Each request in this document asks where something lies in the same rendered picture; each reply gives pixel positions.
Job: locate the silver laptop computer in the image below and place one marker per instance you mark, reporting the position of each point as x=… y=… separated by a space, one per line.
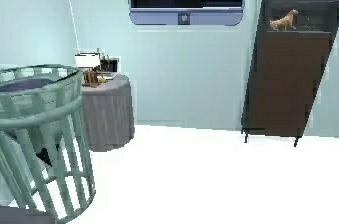
x=109 y=70

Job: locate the grey draped round table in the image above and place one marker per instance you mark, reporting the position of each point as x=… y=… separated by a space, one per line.
x=108 y=113

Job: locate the brown wooden rack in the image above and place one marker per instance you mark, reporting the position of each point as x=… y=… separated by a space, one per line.
x=91 y=78

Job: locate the blue framed television set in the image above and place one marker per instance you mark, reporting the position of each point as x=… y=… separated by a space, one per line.
x=186 y=14

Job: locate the pale green slatted round chair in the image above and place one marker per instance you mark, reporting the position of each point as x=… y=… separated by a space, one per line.
x=52 y=116

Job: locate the dark brown tall cabinet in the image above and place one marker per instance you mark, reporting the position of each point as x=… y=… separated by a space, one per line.
x=290 y=83

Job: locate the tan dog figurine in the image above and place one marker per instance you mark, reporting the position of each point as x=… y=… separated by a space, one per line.
x=284 y=22

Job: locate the purple seat cushion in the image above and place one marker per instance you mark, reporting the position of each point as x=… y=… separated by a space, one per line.
x=23 y=85

